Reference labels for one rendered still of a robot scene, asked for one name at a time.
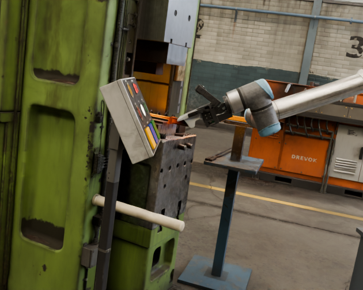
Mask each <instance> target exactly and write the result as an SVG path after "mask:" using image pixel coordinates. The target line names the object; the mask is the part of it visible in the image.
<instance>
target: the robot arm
mask: <svg viewBox="0 0 363 290"><path fill-rule="evenodd" d="M195 90H196V92H197V93H198V94H200V95H203V96H204V97H205V98H206V99H207V100H209V101H210V103H208V104H204V105H202V106H200V107H199V108H197V109H194V110H192V111H190V112H188V113H186V114H184V115H182V116H180V117H179V118H178V119H177V121H181V120H184V121H185V122H186V123H187V124H188V126H189V127H190V128H194V127H195V122H196V121H197V120H199V119H200V117H201V116H200V113H201V115H202V119H203V122H204V123H205V125H206V127H210V126H212V125H214V124H212V123H215V124H217V123H219V122H220V121H223V120H226V119H228V118H231V117H233V115H232V112H233V113H234V114H236V113H239V112H241V111H243V110H245V113H244V118H245V120H246V122H247V123H248V124H249V125H250V126H253V127H255V128H256V129H257V130H258V134H259V136H261V137H265V136H269V135H272V134H274V133H276V132H278V131H279V130H280V129H281V126H280V122H279V121H278V120H280V119H283V118H286V117H289V116H292V115H296V114H298V113H302V112H305V111H308V110H311V109H314V108H318V107H320V106H323V105H327V104H330V103H333V102H336V101H339V100H342V99H345V98H349V97H352V96H355V95H358V94H361V93H363V69H360V70H358V72H357V74H356V75H352V76H350V77H347V78H343V79H340V80H337V81H334V82H330V83H327V84H325V85H321V86H318V87H314V88H312V89H309V90H305V91H302V92H299V93H296V94H292V95H290V96H287V97H283V98H280V99H277V100H274V101H271V100H273V98H274V95H273V92H272V90H271V88H270V86H269V84H268V83H267V81H266V80H265V79H259V80H257V81H254V82H251V83H249V84H247V85H244V86H242V87H239V88H237V89H234V90H231V91H229V92H226V96H223V100H224V102H222V103H221V101H220V100H218V99H217V98H215V96H213V95H212V94H211V93H209V92H208V91H207V90H206V89H205V87H204V86H202V85H197V86H196V88H195ZM224 107H225V108H224ZM223 108H224V109H223ZM210 124H212V125H210Z"/></svg>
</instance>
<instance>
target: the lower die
mask: <svg viewBox="0 0 363 290"><path fill-rule="evenodd" d="M151 117H152V119H153V120H154V122H155V124H156V127H157V129H158V132H159V133H163V134H166V136H169V135H174V133H176V125H177V124H169V119H164V118H160V117H155V116H151Z"/></svg>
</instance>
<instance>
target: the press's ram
mask: <svg viewBox="0 0 363 290"><path fill-rule="evenodd" d="M197 5H198V0H142V2H141V12H140V17H139V27H138V36H137V40H147V41H156V42H162V43H170V44H174V45H179V46H182V47H187V48H191V47H192V38H193V34H194V26H195V18H196V10H197Z"/></svg>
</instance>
